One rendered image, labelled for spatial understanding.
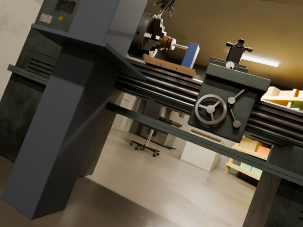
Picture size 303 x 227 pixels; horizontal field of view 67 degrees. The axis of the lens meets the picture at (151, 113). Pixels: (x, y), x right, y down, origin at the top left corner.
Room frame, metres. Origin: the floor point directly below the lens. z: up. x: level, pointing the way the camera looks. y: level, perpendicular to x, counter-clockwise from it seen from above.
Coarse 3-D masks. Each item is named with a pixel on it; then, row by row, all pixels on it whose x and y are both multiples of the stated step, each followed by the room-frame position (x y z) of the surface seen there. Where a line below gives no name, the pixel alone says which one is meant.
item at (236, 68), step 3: (213, 63) 1.19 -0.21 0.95; (216, 63) 1.19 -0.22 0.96; (219, 63) 1.18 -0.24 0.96; (222, 63) 1.18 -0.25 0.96; (225, 63) 1.17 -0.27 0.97; (222, 66) 1.18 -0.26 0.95; (234, 66) 1.16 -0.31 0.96; (237, 66) 1.16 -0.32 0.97; (234, 69) 1.16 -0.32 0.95; (237, 69) 1.15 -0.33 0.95; (240, 69) 1.15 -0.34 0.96; (243, 69) 1.15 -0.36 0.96; (246, 69) 1.14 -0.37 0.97; (243, 72) 1.14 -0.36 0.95; (246, 72) 1.14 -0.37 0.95
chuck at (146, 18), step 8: (144, 16) 1.44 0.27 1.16; (152, 16) 1.43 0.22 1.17; (144, 24) 1.41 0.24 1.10; (152, 24) 1.46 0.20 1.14; (144, 32) 1.41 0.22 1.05; (152, 32) 1.51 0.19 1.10; (136, 40) 1.44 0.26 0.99; (144, 40) 1.44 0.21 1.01; (136, 48) 1.47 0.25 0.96; (136, 56) 1.55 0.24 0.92; (144, 56) 1.53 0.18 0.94; (152, 56) 1.65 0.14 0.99
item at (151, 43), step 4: (152, 40) 1.52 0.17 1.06; (148, 44) 1.50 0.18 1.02; (152, 44) 1.49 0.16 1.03; (156, 44) 1.49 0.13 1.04; (160, 44) 1.49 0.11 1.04; (144, 48) 1.48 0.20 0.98; (148, 48) 1.47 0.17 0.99; (152, 48) 1.50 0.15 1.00; (156, 48) 1.51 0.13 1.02; (160, 48) 1.51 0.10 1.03; (140, 52) 1.49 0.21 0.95; (144, 52) 1.50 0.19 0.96; (148, 52) 1.48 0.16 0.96
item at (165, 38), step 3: (165, 36) 1.49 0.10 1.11; (168, 36) 1.50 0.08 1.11; (159, 39) 1.51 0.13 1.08; (162, 39) 1.48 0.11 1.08; (165, 39) 1.48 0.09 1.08; (168, 39) 1.49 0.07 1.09; (171, 39) 1.48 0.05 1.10; (162, 42) 1.49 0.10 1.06; (165, 42) 1.48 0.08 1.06; (168, 42) 1.48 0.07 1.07; (162, 45) 1.50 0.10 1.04; (165, 45) 1.49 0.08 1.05; (168, 45) 1.49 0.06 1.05; (162, 48) 1.54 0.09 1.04; (165, 48) 1.51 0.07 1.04; (168, 48) 1.50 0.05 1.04
